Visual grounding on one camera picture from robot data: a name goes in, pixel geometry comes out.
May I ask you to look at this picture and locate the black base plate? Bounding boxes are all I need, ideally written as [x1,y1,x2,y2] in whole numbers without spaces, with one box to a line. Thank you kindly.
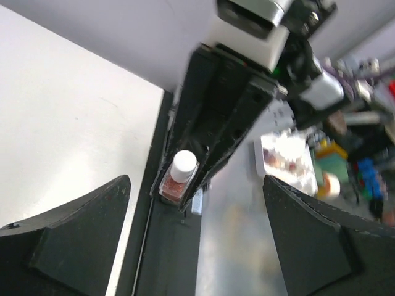
[115,91,201,296]

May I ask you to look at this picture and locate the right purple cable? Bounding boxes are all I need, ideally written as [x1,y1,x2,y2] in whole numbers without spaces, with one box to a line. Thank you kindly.
[320,57,395,99]

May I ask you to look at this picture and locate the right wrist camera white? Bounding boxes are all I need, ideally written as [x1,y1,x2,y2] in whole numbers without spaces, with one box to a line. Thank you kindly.
[205,0,339,73]

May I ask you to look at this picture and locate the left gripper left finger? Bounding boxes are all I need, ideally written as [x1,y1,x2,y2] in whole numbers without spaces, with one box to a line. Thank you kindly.
[1,175,131,295]

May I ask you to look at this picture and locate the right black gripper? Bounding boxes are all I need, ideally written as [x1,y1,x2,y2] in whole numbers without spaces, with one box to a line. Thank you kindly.
[150,44,278,212]

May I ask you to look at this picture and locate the right white cable duct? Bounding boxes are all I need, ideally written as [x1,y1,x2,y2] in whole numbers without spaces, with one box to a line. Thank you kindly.
[191,188,204,215]

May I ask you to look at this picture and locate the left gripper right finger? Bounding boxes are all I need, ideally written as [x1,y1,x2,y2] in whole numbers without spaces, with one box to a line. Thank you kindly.
[262,176,394,295]

